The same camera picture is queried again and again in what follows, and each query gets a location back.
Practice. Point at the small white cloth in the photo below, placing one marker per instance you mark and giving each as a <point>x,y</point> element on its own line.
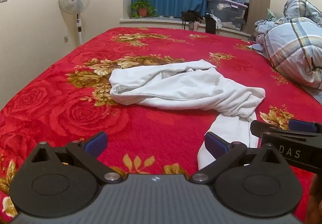
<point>218,22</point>

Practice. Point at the blue plaid duvet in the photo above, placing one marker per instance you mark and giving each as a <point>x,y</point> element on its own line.
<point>291,45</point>

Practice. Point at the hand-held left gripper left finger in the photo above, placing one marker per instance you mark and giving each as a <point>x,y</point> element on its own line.
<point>96,143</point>

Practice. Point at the person's right forearm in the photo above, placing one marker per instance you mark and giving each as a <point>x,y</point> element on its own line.
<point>315,201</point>

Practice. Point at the clear plastic storage box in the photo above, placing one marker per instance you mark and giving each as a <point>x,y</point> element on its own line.
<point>226,15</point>

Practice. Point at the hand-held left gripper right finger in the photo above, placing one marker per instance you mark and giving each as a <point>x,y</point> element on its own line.
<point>214,144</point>

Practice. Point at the white shirt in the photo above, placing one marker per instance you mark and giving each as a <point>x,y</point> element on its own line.
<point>176,83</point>

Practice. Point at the red floral blanket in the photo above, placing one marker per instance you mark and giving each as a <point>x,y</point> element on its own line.
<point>151,126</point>

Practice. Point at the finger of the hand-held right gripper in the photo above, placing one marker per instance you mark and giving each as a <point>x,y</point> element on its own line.
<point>269,128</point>
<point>303,126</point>

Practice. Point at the light green cloth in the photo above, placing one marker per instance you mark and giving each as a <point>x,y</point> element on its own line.
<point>271,15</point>

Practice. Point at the white window sill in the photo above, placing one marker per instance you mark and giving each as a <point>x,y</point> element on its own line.
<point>156,21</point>

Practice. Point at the pink cloth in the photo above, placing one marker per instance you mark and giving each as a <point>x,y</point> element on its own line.
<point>196,25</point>

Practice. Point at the black bag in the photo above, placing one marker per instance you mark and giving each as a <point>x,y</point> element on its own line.
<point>191,15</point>

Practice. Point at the green potted plant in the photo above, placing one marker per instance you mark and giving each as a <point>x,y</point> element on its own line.
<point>143,11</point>

